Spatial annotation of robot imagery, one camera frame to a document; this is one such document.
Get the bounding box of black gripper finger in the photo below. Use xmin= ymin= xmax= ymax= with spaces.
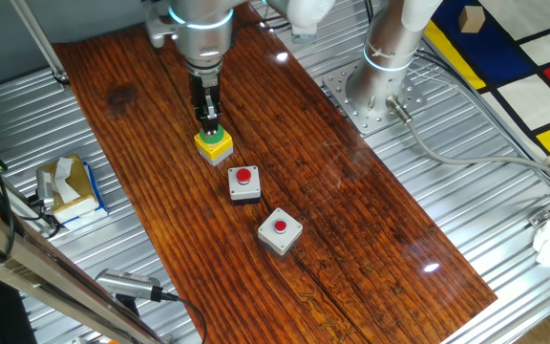
xmin=193 ymin=97 xmax=207 ymax=129
xmin=203 ymin=95 xmax=222 ymax=136

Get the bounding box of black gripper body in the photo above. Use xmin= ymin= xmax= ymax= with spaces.
xmin=188 ymin=71 xmax=222 ymax=100

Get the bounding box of yellow box green button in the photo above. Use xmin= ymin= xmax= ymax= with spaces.
xmin=193 ymin=124 xmax=235 ymax=167

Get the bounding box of grey box large red button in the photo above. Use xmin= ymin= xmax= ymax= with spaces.
xmin=227 ymin=165 xmax=263 ymax=206

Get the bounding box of grey box small red button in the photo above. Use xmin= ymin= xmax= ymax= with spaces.
xmin=256 ymin=206 xmax=305 ymax=257

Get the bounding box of gold and blue tissue box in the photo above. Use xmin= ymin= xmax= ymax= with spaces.
xmin=35 ymin=152 xmax=110 ymax=231

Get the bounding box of dark wooden board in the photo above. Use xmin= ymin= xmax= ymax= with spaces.
xmin=51 ymin=2 xmax=498 ymax=344

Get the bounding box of grey metal pole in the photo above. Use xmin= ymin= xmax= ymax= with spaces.
xmin=10 ymin=0 xmax=71 ymax=87

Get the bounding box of small wooden cube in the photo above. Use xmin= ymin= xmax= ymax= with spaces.
xmin=457 ymin=5 xmax=487 ymax=34

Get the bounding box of colour block patterned cloth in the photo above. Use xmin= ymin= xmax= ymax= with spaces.
xmin=422 ymin=0 xmax=550 ymax=159

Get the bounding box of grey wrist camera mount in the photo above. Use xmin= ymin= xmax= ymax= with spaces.
xmin=143 ymin=0 xmax=180 ymax=49

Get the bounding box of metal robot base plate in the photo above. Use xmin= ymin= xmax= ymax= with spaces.
xmin=321 ymin=59 xmax=429 ymax=136

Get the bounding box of small silver camera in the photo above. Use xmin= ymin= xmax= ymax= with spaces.
xmin=34 ymin=169 xmax=56 ymax=209

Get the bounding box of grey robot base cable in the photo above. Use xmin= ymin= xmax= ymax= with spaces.
xmin=385 ymin=94 xmax=550 ymax=191

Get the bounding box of black camera cable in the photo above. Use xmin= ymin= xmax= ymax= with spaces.
xmin=159 ymin=290 xmax=208 ymax=344

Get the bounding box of silver depth camera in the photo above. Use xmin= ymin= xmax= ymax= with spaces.
xmin=94 ymin=268 xmax=164 ymax=303

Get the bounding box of aluminium frame bar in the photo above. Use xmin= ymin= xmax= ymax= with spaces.
xmin=0 ymin=193 xmax=164 ymax=344

